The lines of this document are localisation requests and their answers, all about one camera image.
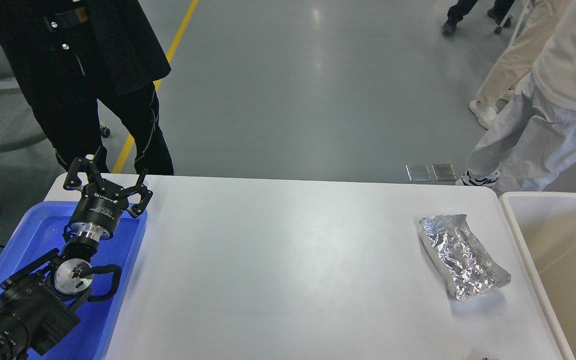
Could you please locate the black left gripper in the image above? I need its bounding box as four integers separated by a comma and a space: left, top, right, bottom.
63, 146, 153, 241

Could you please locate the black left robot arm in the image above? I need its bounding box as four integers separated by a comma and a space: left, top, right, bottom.
0, 153, 153, 360

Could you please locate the blue plastic tray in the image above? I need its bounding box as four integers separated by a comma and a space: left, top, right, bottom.
0, 201, 148, 360

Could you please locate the person in black clothes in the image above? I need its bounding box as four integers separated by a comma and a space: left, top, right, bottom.
0, 0, 174, 176

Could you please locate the left metal floor plate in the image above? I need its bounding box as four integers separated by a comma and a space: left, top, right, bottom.
406, 164, 431, 182

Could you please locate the metal floor plate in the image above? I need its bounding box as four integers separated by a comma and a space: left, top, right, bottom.
406, 164, 431, 182
431, 164, 457, 182

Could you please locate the right metal floor plate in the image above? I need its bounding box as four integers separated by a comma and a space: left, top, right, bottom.
431, 164, 457, 182

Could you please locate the silver foil bag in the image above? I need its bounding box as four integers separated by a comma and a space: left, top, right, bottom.
418, 214, 512, 302

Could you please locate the person in dark trousers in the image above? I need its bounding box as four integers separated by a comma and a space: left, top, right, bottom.
441, 0, 515, 37

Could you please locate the person in beige trousers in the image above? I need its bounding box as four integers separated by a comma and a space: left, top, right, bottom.
469, 0, 570, 130

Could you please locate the beige plastic bin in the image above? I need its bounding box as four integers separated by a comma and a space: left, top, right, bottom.
500, 191, 576, 360

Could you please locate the person in white clothes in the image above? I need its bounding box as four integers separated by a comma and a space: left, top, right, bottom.
455, 0, 576, 196

